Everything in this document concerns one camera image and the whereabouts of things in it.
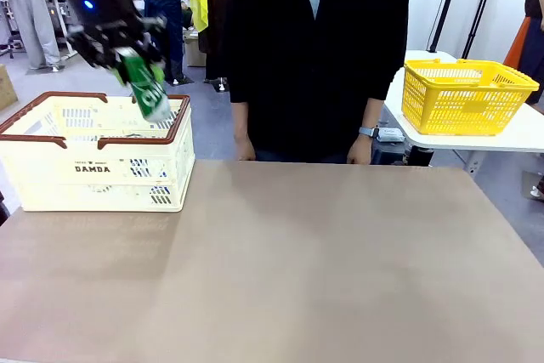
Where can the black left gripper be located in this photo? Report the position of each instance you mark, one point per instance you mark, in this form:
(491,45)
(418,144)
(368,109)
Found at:
(102,6)

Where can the green drink can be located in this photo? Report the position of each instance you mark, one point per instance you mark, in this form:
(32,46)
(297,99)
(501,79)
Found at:
(149,91)

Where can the person's right forearm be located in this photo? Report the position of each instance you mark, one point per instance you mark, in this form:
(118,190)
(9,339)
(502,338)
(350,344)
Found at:
(240,120)

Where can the person's left forearm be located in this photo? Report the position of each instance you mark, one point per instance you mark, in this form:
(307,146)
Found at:
(373,114)

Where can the yellow plastic basket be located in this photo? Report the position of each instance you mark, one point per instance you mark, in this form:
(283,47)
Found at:
(463,99)

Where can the person's right hand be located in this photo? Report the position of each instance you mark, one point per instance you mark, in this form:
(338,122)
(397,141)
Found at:
(245,150)

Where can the person's left hand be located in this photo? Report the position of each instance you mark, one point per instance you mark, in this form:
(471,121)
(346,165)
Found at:
(359,152)

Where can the person with navy apron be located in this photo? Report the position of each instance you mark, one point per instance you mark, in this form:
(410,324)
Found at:
(170,6)

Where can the small cardboard box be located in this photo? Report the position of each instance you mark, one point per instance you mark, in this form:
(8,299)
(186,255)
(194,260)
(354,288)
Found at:
(195,52)

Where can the grey workshop desk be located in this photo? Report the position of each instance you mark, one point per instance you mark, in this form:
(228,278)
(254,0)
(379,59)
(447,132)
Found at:
(59,10)

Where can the person in beige trousers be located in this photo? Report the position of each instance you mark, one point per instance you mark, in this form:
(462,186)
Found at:
(34,27)

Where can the large cardboard box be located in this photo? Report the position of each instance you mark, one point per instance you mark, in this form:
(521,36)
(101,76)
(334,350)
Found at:
(6,86)

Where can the person in black cardigan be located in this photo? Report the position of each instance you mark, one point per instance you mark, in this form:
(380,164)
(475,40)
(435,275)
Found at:
(314,61)

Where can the light blue wristwatch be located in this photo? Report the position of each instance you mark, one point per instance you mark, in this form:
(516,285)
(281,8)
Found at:
(367,131)

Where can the black bag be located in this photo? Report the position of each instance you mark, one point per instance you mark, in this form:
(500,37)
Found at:
(389,152)

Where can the black tripod pole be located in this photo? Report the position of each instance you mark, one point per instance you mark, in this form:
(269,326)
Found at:
(480,6)
(446,1)

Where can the white side table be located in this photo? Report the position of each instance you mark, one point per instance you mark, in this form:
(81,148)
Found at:
(467,142)

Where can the person in orange apron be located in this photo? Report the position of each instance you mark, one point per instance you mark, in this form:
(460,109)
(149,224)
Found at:
(533,40)

